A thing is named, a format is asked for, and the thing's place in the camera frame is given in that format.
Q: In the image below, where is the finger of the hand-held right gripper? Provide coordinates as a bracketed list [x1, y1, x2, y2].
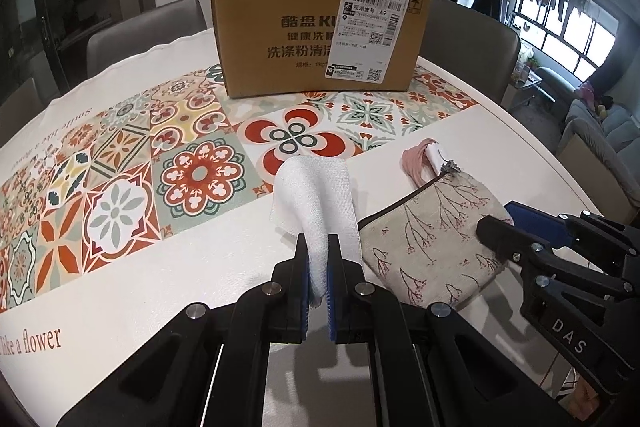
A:
[504, 201, 640, 259]
[475, 216, 630, 303]

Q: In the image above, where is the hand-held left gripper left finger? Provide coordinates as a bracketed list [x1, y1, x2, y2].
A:
[55, 234, 309, 427]

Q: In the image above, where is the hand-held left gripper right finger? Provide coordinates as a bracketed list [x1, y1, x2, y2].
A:
[327, 233, 591, 427]

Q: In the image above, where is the beige floral zipper pouch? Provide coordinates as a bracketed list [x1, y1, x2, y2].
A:
[356, 169, 516, 310]

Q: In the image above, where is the white cloth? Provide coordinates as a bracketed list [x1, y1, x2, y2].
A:
[270, 157, 362, 308]

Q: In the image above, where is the brown cardboard box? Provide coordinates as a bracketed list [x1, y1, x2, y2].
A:
[208, 0, 433, 98]

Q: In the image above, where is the grey sofa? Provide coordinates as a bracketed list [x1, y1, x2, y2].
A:
[555, 67, 640, 208]

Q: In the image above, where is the dusty pink cloth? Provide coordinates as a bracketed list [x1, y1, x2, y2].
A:
[401, 138, 458, 190]

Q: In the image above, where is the coffee table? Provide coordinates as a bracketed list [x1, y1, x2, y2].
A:
[510, 67, 561, 108]

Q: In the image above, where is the grey dining chair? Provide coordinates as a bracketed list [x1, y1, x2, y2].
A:
[417, 0, 522, 102]
[86, 0, 208, 80]
[0, 77, 61, 148]

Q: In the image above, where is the large window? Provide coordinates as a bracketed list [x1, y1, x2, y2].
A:
[500, 0, 632, 82]

